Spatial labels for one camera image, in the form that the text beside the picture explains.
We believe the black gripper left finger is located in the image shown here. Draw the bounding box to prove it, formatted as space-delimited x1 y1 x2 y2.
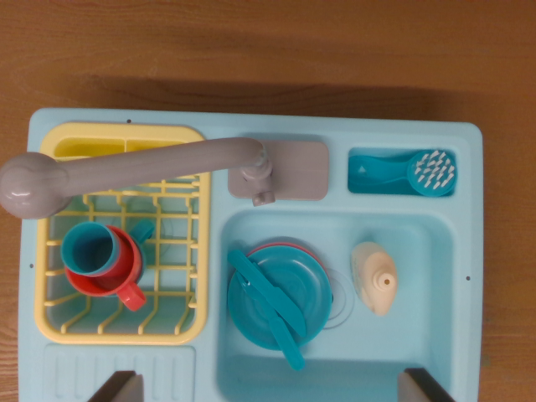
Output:
85 370 144 402

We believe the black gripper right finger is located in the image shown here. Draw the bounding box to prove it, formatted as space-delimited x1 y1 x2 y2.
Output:
397 367 456 402

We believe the cream detergent bottle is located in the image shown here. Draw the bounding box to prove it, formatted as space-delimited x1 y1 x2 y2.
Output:
350 241 398 317

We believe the light blue toy sink unit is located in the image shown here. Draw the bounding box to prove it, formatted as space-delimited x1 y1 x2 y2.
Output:
17 107 483 402

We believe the red plastic cup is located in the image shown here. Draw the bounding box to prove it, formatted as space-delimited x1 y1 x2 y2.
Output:
64 224 147 313

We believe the teal plastic plate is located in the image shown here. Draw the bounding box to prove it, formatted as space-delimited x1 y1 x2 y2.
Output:
227 245 333 352

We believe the yellow plastic dish rack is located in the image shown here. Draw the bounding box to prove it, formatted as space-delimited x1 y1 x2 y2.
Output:
33 121 213 346

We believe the red plastic plate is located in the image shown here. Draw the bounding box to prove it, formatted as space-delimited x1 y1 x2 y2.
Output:
246 240 326 269

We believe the teal dish brush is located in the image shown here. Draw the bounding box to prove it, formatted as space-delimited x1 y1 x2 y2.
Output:
349 149 457 197

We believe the grey toy faucet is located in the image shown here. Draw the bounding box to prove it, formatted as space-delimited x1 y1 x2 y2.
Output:
0 137 277 221

